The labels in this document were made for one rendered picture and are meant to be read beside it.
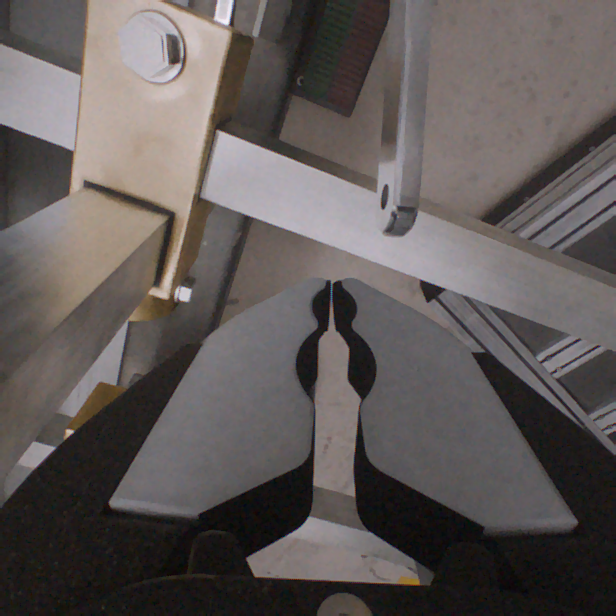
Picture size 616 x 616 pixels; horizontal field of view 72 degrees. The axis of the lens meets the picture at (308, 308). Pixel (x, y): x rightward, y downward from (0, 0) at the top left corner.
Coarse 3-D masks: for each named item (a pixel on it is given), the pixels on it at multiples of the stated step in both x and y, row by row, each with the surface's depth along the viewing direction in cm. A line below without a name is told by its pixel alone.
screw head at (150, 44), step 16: (144, 16) 14; (160, 16) 14; (128, 32) 14; (144, 32) 14; (160, 32) 14; (176, 32) 15; (128, 48) 14; (144, 48) 14; (160, 48) 14; (176, 48) 15; (128, 64) 14; (144, 64) 14; (160, 64) 14; (176, 64) 15; (160, 80) 15
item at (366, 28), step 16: (368, 0) 27; (384, 0) 27; (368, 16) 27; (384, 16) 27; (352, 32) 28; (368, 32) 28; (352, 48) 28; (368, 48) 28; (352, 64) 29; (336, 80) 29; (352, 80) 29; (336, 96) 30; (352, 96) 30
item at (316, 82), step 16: (336, 0) 27; (352, 0) 27; (336, 16) 27; (352, 16) 27; (320, 32) 28; (336, 32) 28; (320, 48) 28; (336, 48) 28; (320, 64) 29; (304, 80) 29; (320, 80) 29; (320, 96) 30
